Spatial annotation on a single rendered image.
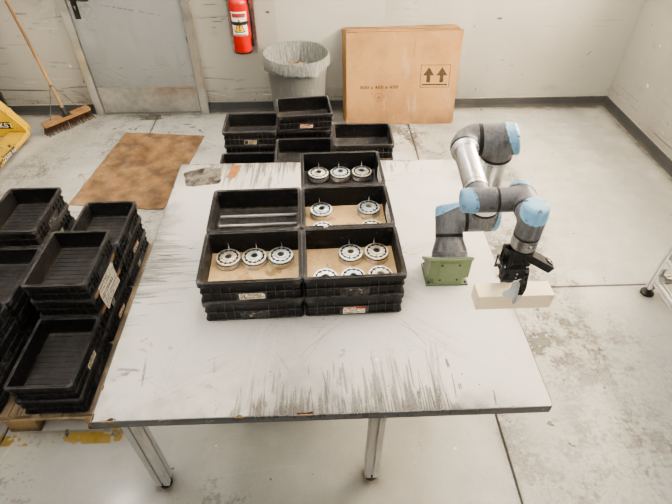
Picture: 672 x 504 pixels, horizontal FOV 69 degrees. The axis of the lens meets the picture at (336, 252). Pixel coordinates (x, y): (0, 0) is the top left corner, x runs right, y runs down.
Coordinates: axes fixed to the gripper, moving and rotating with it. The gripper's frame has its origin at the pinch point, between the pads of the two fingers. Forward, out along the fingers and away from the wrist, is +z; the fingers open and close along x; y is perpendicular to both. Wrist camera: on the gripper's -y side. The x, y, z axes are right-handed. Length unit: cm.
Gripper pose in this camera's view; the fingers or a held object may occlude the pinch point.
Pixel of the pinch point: (512, 292)
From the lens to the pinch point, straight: 167.0
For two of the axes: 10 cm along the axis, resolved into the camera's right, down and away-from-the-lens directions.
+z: 0.0, 7.3, 6.8
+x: 0.4, 6.8, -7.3
